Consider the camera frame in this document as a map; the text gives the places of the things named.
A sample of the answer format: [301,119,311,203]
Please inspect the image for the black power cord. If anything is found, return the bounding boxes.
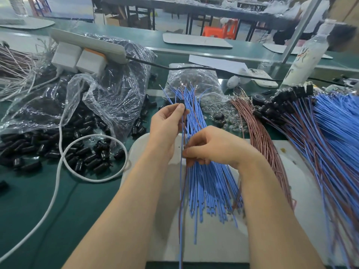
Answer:
[128,55,349,87]

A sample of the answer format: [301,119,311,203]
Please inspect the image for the white flat device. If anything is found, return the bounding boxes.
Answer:
[247,68,279,89]

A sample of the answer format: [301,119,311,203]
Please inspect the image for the orange plastic stool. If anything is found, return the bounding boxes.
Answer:
[203,19,240,40]

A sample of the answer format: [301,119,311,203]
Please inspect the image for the pile of black plastic caps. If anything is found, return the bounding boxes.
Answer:
[0,95,169,194]

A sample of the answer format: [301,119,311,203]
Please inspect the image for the slanted metal frame post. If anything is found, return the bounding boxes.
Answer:
[280,0,325,64]

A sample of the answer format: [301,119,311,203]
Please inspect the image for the person's right forearm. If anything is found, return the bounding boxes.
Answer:
[238,151,326,269]

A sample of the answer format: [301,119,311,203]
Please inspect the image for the long black-frame table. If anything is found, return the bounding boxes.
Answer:
[101,0,298,41]

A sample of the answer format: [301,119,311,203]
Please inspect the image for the cardboard boxes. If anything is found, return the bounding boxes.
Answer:
[331,0,359,23]

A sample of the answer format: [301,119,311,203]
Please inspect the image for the white charging cable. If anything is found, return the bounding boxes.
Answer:
[0,72,130,262]

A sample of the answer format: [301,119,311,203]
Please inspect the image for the small clear plastic bag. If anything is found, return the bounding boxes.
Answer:
[166,63,228,107]

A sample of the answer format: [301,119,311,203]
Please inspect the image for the white orange charger adapter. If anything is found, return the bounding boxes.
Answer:
[76,49,109,77]

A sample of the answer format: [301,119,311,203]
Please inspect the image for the white work board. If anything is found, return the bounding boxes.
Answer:
[120,133,337,264]

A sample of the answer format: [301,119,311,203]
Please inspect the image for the bundle of blue wires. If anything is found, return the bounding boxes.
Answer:
[163,84,243,244]

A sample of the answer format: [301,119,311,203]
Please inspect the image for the person's left hand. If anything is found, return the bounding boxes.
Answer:
[148,102,188,161]

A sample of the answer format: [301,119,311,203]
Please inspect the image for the person's left forearm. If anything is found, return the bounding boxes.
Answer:
[63,151,180,269]

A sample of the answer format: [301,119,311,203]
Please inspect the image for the white computer mouse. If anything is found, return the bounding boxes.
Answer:
[227,75,242,90]

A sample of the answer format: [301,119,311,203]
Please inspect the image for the white power strip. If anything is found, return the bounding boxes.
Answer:
[50,28,130,65]

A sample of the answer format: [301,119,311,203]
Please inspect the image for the white flat tray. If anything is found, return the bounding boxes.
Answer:
[163,33,233,49]
[0,16,56,30]
[264,43,333,59]

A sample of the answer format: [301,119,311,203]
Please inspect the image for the white paper sheet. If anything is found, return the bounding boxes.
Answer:
[189,54,253,75]

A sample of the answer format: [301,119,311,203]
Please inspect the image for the white spray bottle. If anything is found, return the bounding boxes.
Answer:
[282,19,337,87]

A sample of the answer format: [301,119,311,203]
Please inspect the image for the pile of assembled wire harnesses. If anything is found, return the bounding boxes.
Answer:
[252,82,359,267]

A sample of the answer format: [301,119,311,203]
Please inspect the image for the blue table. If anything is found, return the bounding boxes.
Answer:
[34,0,96,21]

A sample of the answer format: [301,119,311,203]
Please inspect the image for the large clear plastic bag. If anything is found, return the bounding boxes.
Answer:
[0,33,158,140]

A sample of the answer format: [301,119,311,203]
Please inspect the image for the bundle of stripped brown wires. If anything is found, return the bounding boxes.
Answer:
[0,42,57,101]

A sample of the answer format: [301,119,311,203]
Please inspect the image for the person's right hand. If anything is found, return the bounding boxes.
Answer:
[182,125,263,171]

